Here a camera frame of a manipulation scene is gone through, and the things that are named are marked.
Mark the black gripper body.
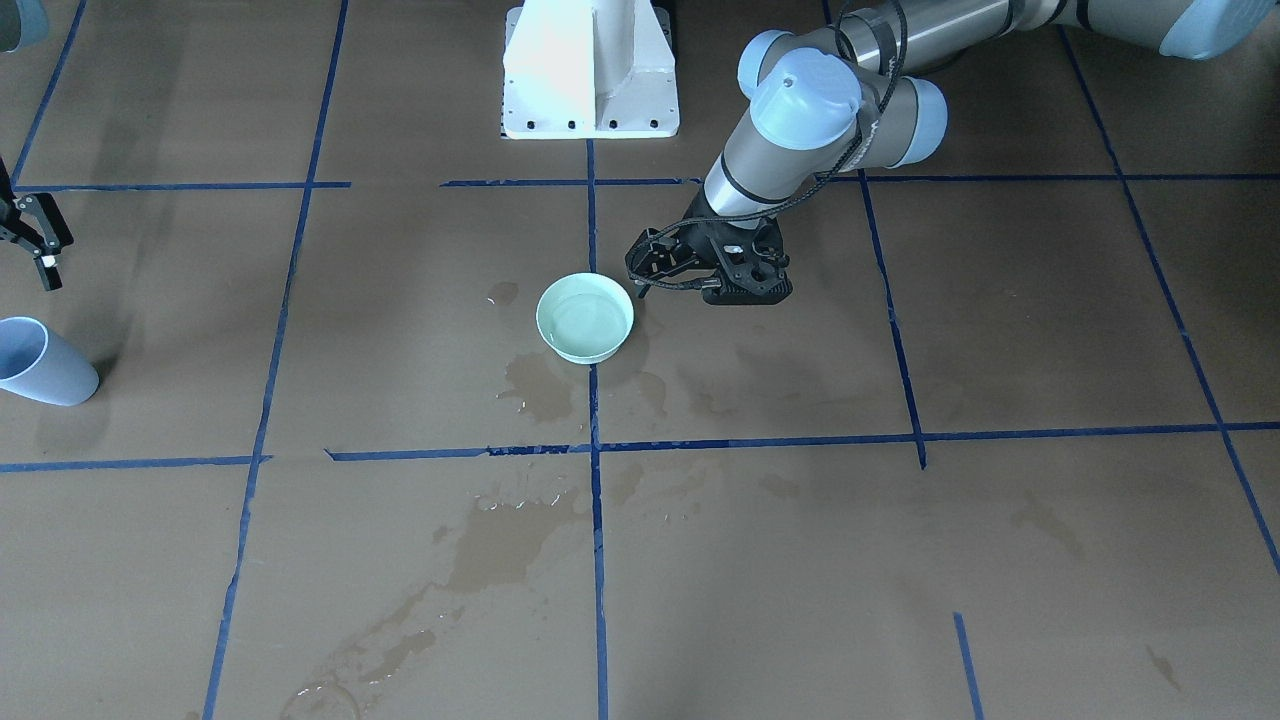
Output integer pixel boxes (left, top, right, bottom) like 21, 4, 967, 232
626, 196, 794, 306

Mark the light blue plastic cup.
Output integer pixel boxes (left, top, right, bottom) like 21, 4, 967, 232
1, 316, 100, 407

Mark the mint green bowl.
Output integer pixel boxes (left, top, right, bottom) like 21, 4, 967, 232
535, 272, 635, 365

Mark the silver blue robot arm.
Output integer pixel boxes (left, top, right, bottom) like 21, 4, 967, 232
625, 1, 1274, 305

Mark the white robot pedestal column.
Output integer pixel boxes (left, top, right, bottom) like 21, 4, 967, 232
500, 1, 681, 141

